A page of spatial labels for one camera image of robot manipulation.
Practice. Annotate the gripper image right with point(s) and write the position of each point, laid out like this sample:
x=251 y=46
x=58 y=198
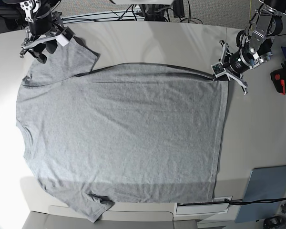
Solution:
x=234 y=65

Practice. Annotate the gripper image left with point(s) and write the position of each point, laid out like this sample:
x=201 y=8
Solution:
x=41 y=35

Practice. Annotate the grey T-shirt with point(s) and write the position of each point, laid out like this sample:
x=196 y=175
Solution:
x=133 y=132

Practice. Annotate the robot base stand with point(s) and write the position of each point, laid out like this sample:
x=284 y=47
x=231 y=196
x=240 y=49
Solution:
x=158 y=10

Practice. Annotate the black orange clamp tool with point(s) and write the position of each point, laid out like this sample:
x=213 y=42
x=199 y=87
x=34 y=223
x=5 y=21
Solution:
x=278 y=77

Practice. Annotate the grey-blue laptop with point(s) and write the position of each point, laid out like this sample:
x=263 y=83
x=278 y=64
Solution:
x=264 y=183

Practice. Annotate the black device bottom right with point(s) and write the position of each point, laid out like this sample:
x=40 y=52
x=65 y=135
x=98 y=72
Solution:
x=274 y=222

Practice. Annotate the white camera box image right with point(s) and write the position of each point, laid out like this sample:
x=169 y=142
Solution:
x=218 y=69

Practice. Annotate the white camera box image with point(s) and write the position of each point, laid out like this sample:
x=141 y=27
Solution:
x=218 y=69
x=64 y=39

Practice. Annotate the white camera box image left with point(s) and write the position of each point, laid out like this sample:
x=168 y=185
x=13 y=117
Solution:
x=64 y=39

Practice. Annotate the white table cable grommet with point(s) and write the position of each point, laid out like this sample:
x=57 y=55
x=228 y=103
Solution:
x=217 y=206

